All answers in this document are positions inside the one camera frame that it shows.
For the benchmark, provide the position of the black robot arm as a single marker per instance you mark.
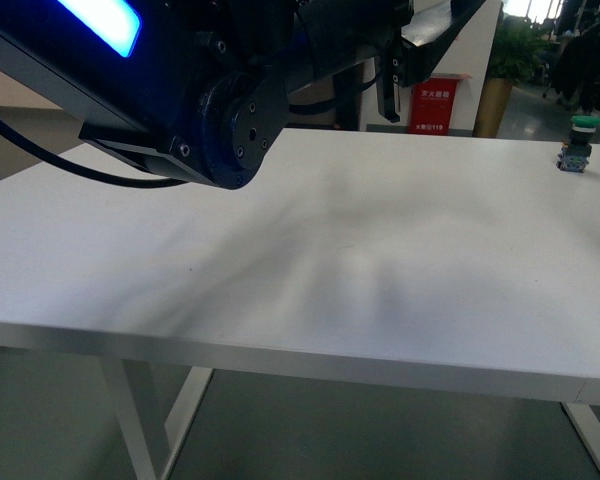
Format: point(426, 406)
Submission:
point(198, 91)

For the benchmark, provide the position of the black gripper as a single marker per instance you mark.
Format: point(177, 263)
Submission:
point(417, 49)

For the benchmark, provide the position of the white table leg frame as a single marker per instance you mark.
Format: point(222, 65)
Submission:
point(333, 417)

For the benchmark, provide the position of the red fire extinguisher box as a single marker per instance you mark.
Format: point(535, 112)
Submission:
point(432, 104)

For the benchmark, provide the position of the green push button switch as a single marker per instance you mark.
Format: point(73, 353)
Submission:
point(575, 152)

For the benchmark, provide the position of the right potted plant gold pot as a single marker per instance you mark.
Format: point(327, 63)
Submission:
point(513, 59)

